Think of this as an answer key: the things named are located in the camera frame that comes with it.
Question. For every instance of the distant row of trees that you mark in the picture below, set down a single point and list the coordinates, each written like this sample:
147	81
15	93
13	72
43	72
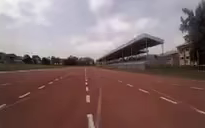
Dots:
70	61

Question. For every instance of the roofed grandstand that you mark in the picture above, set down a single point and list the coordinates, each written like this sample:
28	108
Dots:
140	41

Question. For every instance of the red running track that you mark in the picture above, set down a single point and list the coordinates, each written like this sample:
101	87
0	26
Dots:
123	106

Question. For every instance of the grass verge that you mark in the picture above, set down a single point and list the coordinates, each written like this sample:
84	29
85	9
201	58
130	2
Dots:
176	71

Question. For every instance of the grass field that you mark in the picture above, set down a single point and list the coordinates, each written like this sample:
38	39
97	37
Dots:
20	67

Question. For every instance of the pale building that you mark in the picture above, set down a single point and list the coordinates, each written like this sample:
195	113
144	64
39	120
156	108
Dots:
185	53

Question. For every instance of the distant buildings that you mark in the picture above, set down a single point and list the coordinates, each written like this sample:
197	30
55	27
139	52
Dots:
0	57

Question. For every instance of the tall dark trees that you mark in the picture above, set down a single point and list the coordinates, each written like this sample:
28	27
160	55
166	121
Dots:
203	33

